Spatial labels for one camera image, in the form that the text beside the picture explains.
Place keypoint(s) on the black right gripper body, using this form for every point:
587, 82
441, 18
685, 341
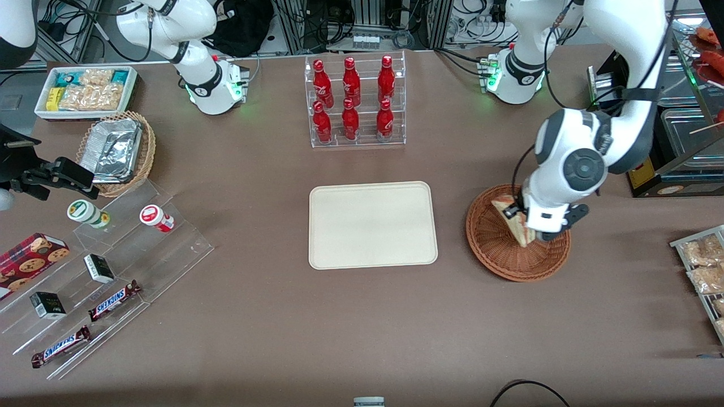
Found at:
16, 164

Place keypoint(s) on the triangular sandwich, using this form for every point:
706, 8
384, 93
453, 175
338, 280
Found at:
517, 227

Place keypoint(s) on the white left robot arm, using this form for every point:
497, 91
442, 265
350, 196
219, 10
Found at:
523, 73

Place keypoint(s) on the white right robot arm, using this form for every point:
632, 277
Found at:
209, 90

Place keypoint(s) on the aluminium foil tray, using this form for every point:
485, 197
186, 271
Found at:
110, 150

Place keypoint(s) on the brown wicker basket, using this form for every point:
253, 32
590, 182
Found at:
509, 263

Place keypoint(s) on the light wicker basket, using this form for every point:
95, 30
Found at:
147, 152

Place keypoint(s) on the cream plastic tray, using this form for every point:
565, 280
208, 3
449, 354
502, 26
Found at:
373, 226

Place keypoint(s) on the green lidded cup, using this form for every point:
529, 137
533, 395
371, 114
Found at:
85, 212

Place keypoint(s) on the red lidded cup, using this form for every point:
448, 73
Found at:
154, 217

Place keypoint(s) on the yellow snack packet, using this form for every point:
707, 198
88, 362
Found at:
54, 99

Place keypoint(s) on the clear cracker bag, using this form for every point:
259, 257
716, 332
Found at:
76, 99
107, 96
96, 77

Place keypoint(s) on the small black box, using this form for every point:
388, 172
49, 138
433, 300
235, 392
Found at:
99, 268
47, 305

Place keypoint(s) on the red cookie box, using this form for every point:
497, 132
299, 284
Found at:
28, 263

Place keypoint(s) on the teal snack packet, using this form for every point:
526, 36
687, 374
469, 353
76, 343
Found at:
67, 79
120, 76

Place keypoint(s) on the white snack bin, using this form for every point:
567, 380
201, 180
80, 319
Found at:
131, 90

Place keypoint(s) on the clear acrylic stepped display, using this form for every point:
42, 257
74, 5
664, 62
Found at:
164, 254

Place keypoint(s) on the Snickers bar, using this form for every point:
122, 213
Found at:
113, 301
61, 346

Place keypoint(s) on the black food display case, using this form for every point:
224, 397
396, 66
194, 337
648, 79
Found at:
701, 189

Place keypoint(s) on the clear pastry bag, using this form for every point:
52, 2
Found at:
720, 328
708, 279
719, 306
701, 251

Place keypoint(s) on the steel food pan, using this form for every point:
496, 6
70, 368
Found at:
687, 144

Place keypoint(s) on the red cola bottle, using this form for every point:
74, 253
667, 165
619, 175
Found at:
322, 124
384, 122
351, 83
350, 122
386, 80
322, 85

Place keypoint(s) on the clear acrylic bottle rack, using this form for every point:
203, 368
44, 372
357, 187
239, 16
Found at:
365, 144

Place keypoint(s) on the black bag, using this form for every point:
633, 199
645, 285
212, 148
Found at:
243, 28

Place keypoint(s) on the white power strip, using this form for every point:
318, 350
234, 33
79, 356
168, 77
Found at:
365, 41

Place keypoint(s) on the small grey device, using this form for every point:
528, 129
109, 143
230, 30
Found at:
369, 402

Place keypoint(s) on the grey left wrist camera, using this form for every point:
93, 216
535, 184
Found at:
577, 216

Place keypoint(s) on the aluminium frame rack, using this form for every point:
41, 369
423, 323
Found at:
362, 8

